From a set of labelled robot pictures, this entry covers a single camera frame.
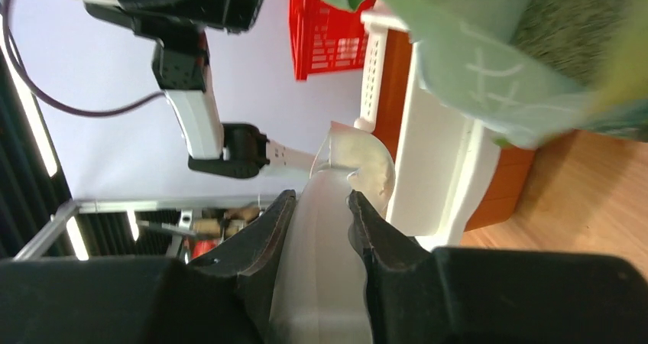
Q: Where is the green cat litter bag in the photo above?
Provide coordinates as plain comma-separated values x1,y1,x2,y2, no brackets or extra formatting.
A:
323,0,647,149

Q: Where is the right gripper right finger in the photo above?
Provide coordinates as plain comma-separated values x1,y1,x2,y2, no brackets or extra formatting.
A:
348,191,647,343

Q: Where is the clear plastic scoop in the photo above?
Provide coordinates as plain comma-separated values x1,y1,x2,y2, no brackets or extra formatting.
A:
265,122,395,343

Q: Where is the red plastic shopping basket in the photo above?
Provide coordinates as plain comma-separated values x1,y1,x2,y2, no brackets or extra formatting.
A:
288,0,376,81

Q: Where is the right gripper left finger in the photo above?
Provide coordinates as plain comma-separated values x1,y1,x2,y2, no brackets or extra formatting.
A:
1,190,297,343

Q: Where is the white orange litter box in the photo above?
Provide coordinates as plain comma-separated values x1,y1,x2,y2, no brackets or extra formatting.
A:
355,8,534,250

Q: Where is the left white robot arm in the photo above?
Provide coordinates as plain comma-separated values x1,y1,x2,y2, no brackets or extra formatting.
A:
80,0,315,179

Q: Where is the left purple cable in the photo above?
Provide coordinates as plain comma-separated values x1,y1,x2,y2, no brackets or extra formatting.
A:
0,0,168,118

